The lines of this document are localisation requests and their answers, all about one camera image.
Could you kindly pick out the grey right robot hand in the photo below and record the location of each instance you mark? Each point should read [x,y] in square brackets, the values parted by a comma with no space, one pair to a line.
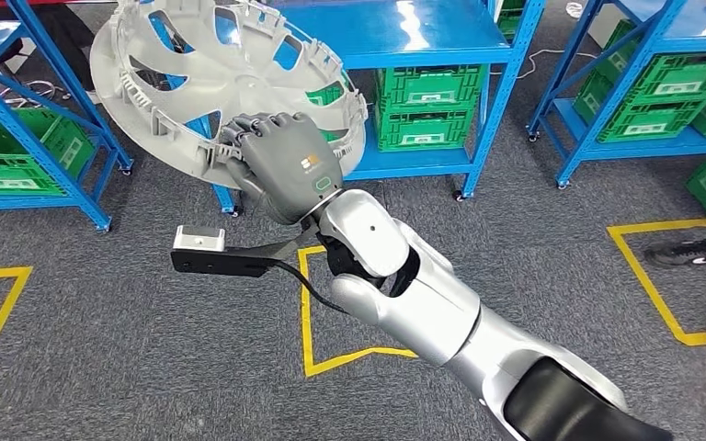
[286,170]

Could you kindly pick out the silver plastic wheel hubcap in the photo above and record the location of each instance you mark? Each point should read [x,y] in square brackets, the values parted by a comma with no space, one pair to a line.
[237,85]

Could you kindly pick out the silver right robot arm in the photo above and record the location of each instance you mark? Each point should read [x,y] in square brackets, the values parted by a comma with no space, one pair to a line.
[450,316]

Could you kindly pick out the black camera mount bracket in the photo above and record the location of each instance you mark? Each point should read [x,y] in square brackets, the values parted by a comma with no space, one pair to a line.
[231,263]

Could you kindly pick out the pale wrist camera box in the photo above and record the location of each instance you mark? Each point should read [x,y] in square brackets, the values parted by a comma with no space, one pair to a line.
[199,237]

